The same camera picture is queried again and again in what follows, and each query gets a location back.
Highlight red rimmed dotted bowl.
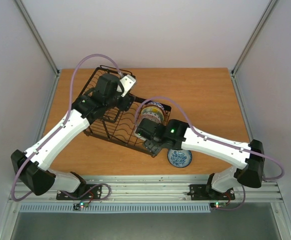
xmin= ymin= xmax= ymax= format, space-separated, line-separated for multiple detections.
xmin=141 ymin=111 xmax=163 ymax=124

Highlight yellow rimmed sun bowl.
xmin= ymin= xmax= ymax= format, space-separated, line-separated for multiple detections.
xmin=141 ymin=105 xmax=164 ymax=115

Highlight blue white patterned bowl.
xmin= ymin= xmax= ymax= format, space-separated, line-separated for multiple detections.
xmin=146 ymin=101 xmax=165 ymax=111

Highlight black wire dish rack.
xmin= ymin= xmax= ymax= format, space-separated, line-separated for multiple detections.
xmin=79 ymin=65 xmax=172 ymax=158

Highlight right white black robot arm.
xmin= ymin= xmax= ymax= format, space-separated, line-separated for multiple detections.
xmin=135 ymin=118 xmax=265 ymax=200

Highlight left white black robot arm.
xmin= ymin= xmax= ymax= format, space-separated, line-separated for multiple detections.
xmin=11 ymin=73 xmax=137 ymax=199

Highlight right small circuit board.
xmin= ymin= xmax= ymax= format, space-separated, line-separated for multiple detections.
xmin=210 ymin=202 xmax=228 ymax=209

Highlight small circuit board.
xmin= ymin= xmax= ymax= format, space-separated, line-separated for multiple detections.
xmin=72 ymin=202 xmax=90 ymax=211
xmin=210 ymin=202 xmax=228 ymax=209

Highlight left small circuit board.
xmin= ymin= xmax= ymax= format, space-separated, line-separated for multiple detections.
xmin=72 ymin=202 xmax=90 ymax=211

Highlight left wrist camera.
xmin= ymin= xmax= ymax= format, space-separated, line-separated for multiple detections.
xmin=120 ymin=74 xmax=137 ymax=97

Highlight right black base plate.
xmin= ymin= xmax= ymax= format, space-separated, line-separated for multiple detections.
xmin=187 ymin=184 xmax=236 ymax=201

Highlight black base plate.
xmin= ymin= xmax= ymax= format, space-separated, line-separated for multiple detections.
xmin=187 ymin=184 xmax=236 ymax=201
xmin=56 ymin=184 xmax=102 ymax=201

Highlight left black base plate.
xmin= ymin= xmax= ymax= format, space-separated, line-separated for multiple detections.
xmin=56 ymin=184 xmax=102 ymax=201

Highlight aluminium frame rails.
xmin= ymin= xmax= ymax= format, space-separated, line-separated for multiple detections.
xmin=7 ymin=67 xmax=291 ymax=240

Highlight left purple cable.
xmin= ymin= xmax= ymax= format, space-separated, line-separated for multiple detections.
xmin=11 ymin=53 xmax=124 ymax=202

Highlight purple cable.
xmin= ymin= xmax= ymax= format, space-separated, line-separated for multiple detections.
xmin=134 ymin=96 xmax=286 ymax=211
xmin=11 ymin=53 xmax=124 ymax=202

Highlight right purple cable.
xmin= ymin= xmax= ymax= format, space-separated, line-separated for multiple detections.
xmin=134 ymin=96 xmax=286 ymax=211

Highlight grey slotted cable duct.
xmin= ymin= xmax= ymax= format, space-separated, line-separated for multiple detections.
xmin=19 ymin=202 xmax=211 ymax=214

